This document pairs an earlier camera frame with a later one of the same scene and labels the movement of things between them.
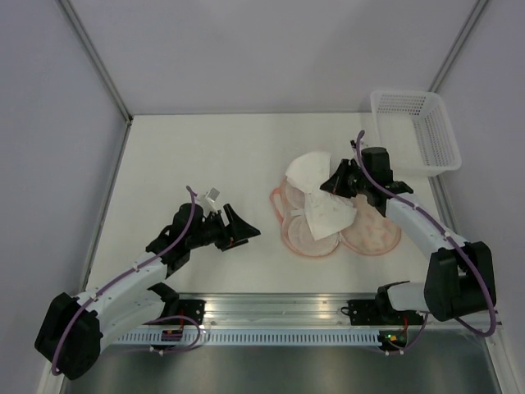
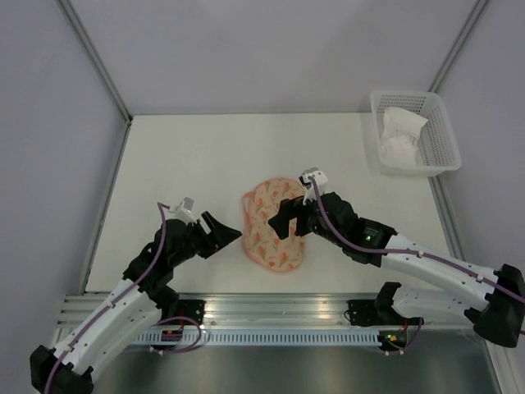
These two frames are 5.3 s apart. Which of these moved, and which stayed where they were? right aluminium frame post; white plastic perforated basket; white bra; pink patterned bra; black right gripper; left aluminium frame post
Moved: white bra; black right gripper; pink patterned bra
Stayed: right aluminium frame post; left aluminium frame post; white plastic perforated basket
